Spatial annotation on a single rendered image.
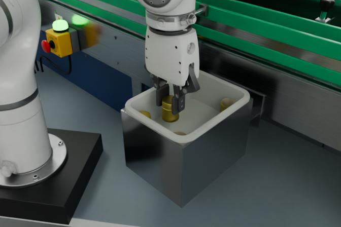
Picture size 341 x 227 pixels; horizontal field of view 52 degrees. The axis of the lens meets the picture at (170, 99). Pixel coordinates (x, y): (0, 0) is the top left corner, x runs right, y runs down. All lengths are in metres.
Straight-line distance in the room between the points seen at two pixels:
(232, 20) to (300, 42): 0.16
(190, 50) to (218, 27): 0.25
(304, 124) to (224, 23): 0.29
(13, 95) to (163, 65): 0.31
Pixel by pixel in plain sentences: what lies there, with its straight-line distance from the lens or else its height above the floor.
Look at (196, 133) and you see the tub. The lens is 0.63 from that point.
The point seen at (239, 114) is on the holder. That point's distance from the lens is 0.74.
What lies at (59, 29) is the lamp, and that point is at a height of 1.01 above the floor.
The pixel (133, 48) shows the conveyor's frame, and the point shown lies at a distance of 0.92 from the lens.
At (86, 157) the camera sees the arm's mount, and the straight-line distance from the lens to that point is 0.90.
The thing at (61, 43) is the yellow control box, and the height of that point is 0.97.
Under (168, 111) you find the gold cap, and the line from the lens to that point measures 0.69.
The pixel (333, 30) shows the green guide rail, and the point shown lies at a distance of 0.80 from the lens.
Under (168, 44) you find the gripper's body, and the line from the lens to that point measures 0.60.
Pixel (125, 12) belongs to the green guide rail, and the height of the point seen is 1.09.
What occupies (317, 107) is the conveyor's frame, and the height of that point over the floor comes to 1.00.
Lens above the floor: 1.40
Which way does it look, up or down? 33 degrees down
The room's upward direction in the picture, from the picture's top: straight up
